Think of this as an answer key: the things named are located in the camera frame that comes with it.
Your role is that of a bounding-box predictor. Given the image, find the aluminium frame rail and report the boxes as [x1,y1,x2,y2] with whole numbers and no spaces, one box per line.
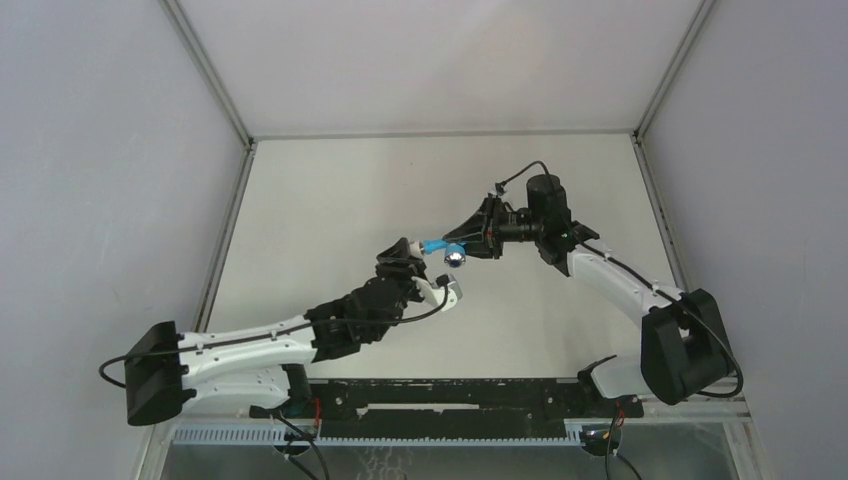
[180,383,751,423]

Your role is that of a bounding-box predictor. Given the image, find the blue plastic water faucet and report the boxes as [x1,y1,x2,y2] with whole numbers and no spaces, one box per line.
[420,239,466,269]

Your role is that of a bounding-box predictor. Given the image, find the white slotted cable duct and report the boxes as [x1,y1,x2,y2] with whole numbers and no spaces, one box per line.
[170,424,586,446]

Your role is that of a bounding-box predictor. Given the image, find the black camera cable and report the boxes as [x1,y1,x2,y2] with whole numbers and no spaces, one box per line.
[97,278,452,389]
[493,160,745,400]

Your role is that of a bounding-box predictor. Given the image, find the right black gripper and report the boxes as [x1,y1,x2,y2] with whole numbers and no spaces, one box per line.
[442,195,544,261]

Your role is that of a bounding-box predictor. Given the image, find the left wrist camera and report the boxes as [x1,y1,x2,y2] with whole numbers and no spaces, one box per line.
[412,274,463,312]

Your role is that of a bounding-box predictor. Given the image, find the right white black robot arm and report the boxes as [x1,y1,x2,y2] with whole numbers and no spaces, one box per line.
[422,173,744,416]

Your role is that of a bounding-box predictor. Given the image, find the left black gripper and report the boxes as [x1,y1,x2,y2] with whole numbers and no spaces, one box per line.
[367,239,433,343]

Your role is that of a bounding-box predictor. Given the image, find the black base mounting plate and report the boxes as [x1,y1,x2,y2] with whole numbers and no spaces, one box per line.
[249,372,644,441]

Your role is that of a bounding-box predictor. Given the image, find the right black camera cable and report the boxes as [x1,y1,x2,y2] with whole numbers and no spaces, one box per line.
[493,160,745,400]

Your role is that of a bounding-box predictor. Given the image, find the left black camera cable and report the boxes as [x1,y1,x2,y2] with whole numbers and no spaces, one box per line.
[97,278,452,389]

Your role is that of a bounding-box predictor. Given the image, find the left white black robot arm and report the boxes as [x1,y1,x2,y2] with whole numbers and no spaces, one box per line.
[122,238,450,426]

